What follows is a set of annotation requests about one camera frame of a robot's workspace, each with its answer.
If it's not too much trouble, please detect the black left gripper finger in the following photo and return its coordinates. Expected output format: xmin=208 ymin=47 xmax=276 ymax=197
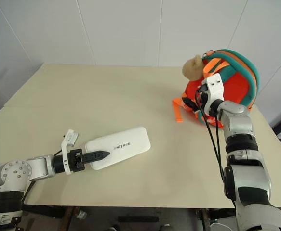
xmin=81 ymin=150 xmax=111 ymax=163

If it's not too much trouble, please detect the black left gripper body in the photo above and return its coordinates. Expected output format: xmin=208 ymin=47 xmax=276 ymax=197
xmin=67 ymin=149 xmax=86 ymax=173

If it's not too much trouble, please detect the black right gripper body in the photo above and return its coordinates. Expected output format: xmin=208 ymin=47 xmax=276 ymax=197
xmin=194 ymin=83 xmax=210 ymax=108

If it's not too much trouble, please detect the white rectangular box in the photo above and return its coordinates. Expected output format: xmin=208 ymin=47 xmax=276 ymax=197
xmin=84 ymin=126 xmax=152 ymax=171

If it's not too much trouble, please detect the orange and teal backpack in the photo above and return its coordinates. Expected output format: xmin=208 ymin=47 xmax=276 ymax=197
xmin=171 ymin=49 xmax=261 ymax=126

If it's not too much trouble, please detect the tan plush bear head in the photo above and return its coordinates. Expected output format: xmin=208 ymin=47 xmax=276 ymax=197
xmin=182 ymin=54 xmax=206 ymax=82

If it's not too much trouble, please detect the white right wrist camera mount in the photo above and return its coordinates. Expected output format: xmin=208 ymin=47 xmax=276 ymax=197
xmin=201 ymin=73 xmax=226 ymax=114

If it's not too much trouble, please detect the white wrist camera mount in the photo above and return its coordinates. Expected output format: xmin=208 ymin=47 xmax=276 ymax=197
xmin=201 ymin=73 xmax=226 ymax=114
xmin=61 ymin=129 xmax=80 ymax=176

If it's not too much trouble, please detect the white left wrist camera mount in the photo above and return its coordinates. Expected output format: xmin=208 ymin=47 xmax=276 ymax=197
xmin=61 ymin=129 xmax=80 ymax=176

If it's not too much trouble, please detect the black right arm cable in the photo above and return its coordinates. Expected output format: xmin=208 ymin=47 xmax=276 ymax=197
xmin=194 ymin=89 xmax=237 ymax=209
xmin=214 ymin=113 xmax=224 ymax=176

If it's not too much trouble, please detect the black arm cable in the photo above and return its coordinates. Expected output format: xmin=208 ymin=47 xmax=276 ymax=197
xmin=214 ymin=113 xmax=224 ymax=176
xmin=21 ymin=149 xmax=63 ymax=205
xmin=194 ymin=89 xmax=237 ymax=209

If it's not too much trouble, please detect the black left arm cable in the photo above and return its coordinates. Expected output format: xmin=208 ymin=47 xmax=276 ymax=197
xmin=21 ymin=149 xmax=63 ymax=205

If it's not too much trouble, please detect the dark table support frame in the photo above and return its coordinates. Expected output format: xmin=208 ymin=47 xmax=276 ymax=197
xmin=21 ymin=204 xmax=66 ymax=219

